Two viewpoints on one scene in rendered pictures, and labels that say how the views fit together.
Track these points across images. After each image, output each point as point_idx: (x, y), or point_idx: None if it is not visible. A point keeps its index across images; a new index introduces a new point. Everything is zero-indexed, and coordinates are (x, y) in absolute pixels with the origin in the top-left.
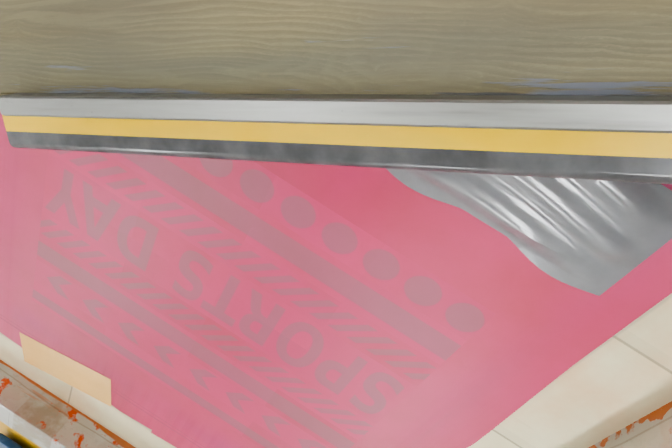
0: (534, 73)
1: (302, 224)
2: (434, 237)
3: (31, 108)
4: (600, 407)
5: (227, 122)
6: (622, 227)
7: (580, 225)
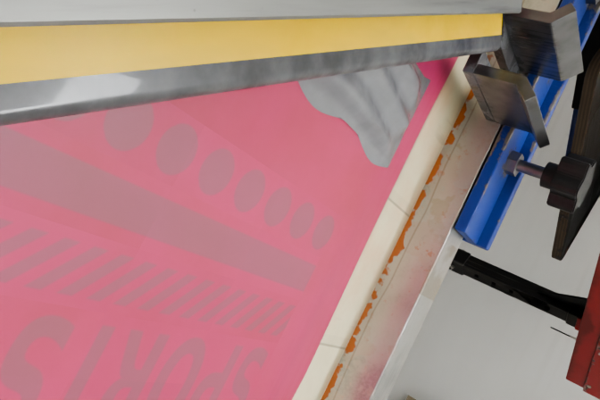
0: None
1: (218, 187)
2: (319, 155)
3: (59, 5)
4: (374, 265)
5: (275, 33)
6: (407, 105)
7: (400, 108)
